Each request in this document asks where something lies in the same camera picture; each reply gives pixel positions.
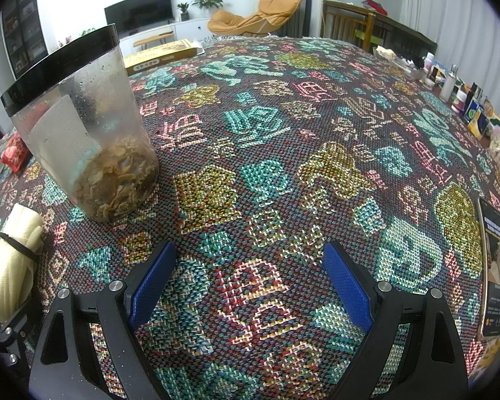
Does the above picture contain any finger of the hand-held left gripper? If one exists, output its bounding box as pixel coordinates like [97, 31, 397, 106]
[0, 296, 42, 380]

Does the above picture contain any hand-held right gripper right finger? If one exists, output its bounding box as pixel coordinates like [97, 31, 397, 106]
[322, 241, 469, 400]

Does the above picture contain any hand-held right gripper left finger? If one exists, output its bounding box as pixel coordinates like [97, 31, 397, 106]
[28, 239, 178, 400]

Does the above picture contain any cream cloth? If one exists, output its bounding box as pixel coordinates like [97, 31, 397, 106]
[0, 204, 46, 323]

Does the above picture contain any colourful woven blanket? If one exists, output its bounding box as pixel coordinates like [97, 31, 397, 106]
[0, 35, 500, 400]

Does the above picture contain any clear plastic jar black lid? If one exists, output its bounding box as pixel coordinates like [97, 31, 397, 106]
[0, 25, 161, 222]

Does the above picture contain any red snack packet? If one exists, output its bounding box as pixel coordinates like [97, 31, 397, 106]
[0, 131, 31, 173]

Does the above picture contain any row of small bottles and boxes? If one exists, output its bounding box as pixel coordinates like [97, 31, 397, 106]
[404, 52, 500, 151]

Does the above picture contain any yellow flat box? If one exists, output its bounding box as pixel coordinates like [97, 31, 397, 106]
[123, 38, 207, 76]

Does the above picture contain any crumpled white tissue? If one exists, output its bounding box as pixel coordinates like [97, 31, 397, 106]
[375, 47, 401, 65]

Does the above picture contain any small wooden bench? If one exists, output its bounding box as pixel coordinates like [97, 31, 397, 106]
[132, 31, 175, 48]

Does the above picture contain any dark wooden piano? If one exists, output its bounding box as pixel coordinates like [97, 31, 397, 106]
[371, 14, 438, 61]

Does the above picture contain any wooden chair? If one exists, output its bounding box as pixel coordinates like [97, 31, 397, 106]
[322, 0, 376, 51]

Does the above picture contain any white television cabinet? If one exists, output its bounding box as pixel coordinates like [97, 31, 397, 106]
[119, 17, 213, 55]

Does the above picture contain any black television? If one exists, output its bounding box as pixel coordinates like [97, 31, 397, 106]
[104, 0, 174, 36]

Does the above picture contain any red cloth item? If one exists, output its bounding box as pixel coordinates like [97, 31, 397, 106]
[362, 0, 390, 15]

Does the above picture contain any orange lounge chair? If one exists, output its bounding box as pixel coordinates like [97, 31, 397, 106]
[207, 0, 303, 37]

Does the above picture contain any grey curtain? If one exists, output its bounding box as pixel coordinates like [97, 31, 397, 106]
[281, 0, 311, 36]

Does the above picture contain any glass door bookshelf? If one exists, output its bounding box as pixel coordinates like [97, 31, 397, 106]
[0, 0, 48, 76]

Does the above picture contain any white curtain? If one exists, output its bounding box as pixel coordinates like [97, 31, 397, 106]
[402, 0, 500, 117]

